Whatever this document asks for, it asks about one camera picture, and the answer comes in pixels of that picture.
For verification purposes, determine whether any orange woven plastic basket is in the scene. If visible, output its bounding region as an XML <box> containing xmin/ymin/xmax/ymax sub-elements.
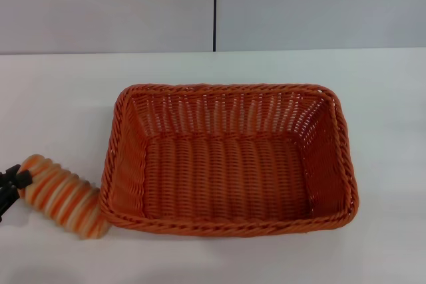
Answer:
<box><xmin>99</xmin><ymin>82</ymin><xmax>362</xmax><ymax>235</ymax></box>

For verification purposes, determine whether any orange white striped toy bread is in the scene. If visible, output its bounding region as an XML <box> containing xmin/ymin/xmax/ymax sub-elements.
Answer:
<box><xmin>19</xmin><ymin>153</ymin><xmax>110</xmax><ymax>241</ymax></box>

